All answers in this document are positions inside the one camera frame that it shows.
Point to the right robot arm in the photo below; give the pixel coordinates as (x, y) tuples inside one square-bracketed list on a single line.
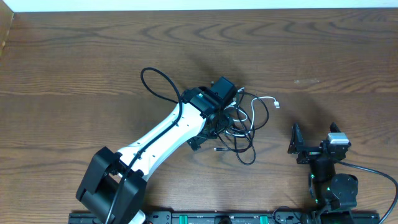
[(331, 191)]

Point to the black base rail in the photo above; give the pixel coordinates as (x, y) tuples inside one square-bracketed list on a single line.
[(164, 217)]

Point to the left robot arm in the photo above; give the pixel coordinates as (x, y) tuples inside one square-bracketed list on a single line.
[(114, 183)]

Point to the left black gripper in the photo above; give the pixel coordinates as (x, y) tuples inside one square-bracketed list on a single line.
[(227, 116)]

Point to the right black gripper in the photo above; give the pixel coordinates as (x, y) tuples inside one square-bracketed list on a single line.
[(297, 144)]

